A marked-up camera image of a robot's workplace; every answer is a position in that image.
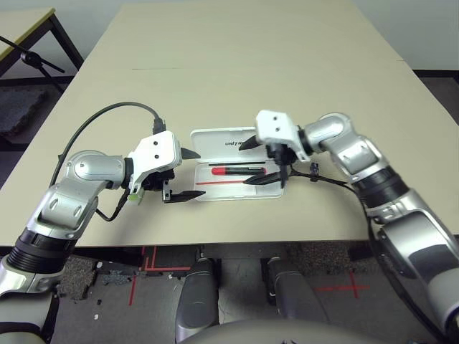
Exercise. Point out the wooden side table black legs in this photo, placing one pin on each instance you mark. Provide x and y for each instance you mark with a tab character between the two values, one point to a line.
21	21

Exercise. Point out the dark grey floor mat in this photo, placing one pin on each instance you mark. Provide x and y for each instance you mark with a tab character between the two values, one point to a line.
18	107

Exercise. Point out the black tripod stand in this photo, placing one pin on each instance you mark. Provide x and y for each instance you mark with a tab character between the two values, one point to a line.
30	57

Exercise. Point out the white plastic pencil case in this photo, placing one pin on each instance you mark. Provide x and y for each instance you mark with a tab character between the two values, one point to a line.
215	143

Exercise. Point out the green eraser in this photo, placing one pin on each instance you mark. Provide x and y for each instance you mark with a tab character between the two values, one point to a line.
136	198

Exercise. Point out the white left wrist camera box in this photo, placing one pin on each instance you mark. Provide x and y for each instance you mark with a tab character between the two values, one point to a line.
157	150

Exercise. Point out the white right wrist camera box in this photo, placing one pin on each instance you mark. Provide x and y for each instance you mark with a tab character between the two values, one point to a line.
276	125

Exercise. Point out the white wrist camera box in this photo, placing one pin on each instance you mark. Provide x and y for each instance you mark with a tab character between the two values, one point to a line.
276	125
157	150

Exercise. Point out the grey left robot leg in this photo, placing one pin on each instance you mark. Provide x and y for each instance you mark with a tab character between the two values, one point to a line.
197	297

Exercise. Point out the brown speckled carpet piece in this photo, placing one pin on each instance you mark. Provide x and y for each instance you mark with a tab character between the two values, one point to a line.
322	258
77	276

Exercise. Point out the grey right robot leg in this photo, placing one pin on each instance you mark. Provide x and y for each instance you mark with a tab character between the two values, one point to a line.
294	294

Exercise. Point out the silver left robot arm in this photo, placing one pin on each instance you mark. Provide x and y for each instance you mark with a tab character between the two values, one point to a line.
71	186

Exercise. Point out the grey robot leg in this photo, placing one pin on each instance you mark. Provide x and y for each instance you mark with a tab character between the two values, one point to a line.
197	297
294	294

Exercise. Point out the red and black marker pen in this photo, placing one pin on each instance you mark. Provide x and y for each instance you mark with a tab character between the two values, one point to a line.
218	171

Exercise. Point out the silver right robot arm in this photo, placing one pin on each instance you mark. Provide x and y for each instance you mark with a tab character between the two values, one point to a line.
358	150

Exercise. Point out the grey robot torso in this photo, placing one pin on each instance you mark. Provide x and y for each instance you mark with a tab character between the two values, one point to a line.
251	333

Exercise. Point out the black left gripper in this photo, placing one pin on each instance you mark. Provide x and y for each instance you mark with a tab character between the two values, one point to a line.
157	181

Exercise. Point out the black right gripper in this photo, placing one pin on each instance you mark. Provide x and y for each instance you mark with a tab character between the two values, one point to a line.
279	154

